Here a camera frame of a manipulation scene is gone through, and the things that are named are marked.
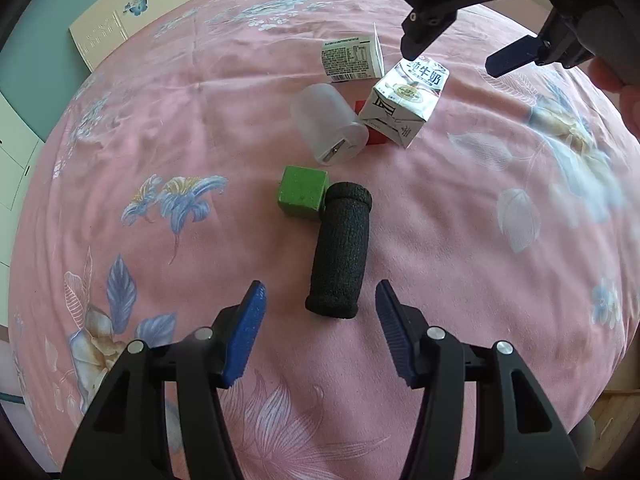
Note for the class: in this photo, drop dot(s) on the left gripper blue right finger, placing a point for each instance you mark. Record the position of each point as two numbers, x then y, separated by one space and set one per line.
398 332

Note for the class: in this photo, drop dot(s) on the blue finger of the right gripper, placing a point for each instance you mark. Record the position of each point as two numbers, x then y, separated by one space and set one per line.
424 24
513 56

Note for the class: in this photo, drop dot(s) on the red plastic piece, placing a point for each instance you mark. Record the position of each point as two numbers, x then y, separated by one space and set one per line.
375 137

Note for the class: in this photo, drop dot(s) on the cream wardrobe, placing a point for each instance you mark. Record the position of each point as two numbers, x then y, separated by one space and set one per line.
19 151

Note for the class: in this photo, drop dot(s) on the translucent plastic cup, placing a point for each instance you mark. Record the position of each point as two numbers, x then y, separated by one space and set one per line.
329 126

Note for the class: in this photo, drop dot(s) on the white yogurt cup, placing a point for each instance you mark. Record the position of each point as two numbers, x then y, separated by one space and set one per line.
353 58

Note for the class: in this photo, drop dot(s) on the green foam cube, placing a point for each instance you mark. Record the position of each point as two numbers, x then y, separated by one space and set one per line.
301 191

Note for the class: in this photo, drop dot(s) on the white milk carton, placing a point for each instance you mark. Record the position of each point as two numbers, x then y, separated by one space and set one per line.
403 101

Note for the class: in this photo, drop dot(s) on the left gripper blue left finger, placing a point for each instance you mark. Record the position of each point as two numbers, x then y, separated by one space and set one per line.
239 332

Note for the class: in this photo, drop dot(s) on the person's right hand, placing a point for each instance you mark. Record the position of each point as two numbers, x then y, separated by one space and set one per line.
604 78

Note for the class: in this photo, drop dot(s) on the black foam roll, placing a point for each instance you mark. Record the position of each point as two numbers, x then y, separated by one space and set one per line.
341 252

